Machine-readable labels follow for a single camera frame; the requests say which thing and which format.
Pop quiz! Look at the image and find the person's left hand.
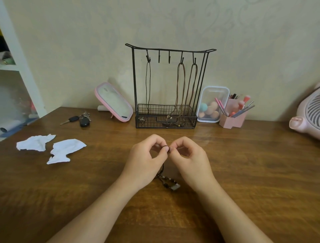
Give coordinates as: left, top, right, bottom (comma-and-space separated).
120, 134, 170, 192

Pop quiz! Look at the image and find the person's right hand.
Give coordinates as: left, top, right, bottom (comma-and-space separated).
168, 136, 220, 195

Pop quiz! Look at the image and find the black cord silver block necklace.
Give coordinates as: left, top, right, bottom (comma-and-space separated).
155, 144, 181, 191

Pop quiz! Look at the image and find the black wire jewelry stand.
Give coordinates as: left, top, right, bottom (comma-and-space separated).
125, 43, 217, 130

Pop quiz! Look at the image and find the black cord flower pendant necklace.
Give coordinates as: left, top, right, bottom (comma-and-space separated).
138, 55, 152, 125

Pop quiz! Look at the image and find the brown cord leaf pendant necklace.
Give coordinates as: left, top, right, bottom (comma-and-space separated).
175, 58, 198, 127

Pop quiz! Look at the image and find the person's left forearm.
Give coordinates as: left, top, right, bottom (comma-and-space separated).
46, 176, 142, 243

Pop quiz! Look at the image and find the person's right forearm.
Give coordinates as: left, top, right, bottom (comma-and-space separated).
196, 181, 274, 243

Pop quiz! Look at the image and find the pink brush holder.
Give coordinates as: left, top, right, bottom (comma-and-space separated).
219, 98, 248, 130

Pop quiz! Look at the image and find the pink pen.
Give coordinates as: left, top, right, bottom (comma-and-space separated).
219, 99, 229, 117
215, 97, 226, 116

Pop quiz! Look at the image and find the pink framed table mirror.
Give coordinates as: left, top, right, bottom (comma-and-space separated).
94, 82, 134, 123

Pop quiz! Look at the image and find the grey purple pencil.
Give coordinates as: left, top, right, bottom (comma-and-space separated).
231, 104, 256, 118

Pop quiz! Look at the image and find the clear plastic container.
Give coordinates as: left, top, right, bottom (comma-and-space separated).
196, 86, 230, 124

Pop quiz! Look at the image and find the white crumpled paper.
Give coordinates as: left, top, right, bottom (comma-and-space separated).
16, 134, 56, 152
46, 139, 87, 165

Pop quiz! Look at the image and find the black headed car key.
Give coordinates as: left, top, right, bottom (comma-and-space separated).
60, 116, 80, 126

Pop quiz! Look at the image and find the pink pig shaped desk fan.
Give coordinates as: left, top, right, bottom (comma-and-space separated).
289, 84, 320, 141

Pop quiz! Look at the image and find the blue flat folder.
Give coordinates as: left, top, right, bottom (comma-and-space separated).
0, 120, 38, 138

